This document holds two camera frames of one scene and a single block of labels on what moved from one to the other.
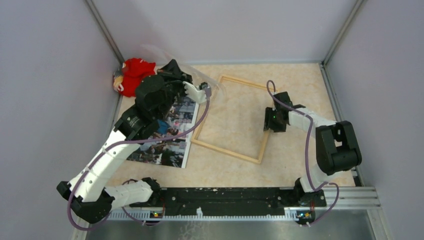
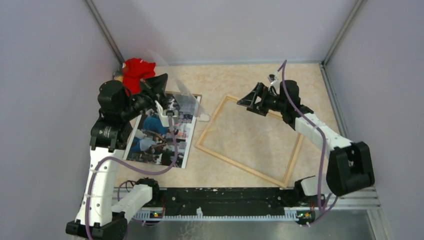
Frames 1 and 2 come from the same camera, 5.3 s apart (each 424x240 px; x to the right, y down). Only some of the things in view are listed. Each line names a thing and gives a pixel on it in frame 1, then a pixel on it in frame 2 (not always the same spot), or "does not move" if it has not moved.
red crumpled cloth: x=134 y=70 does not move
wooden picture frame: x=218 y=82 to x=301 y=139
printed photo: x=173 y=153 does not move
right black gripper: x=270 y=111 to x=259 y=90
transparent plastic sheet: x=161 y=54 to x=186 y=101
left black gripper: x=171 y=70 to x=154 y=87
